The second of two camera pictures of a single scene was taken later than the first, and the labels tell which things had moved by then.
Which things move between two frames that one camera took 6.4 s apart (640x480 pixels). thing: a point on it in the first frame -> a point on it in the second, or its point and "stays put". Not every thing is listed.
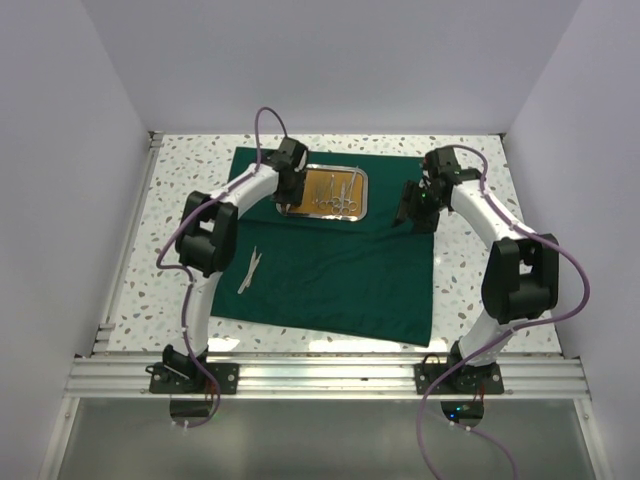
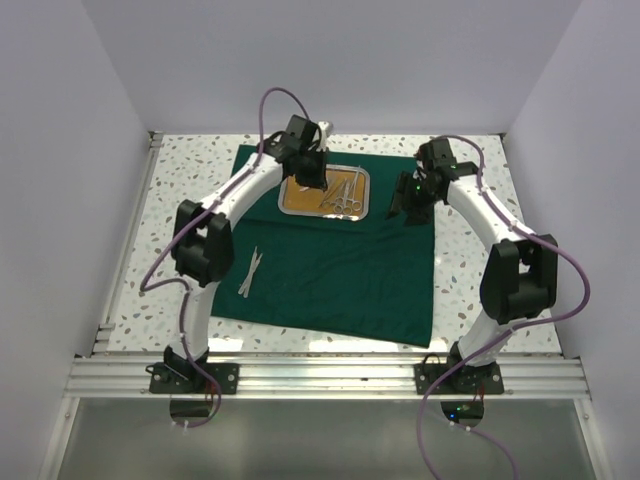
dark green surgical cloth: [366, 277] stays put
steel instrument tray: [332, 192] stays put
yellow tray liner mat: [332, 192] stays put
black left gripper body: [293, 194] -> [311, 171]
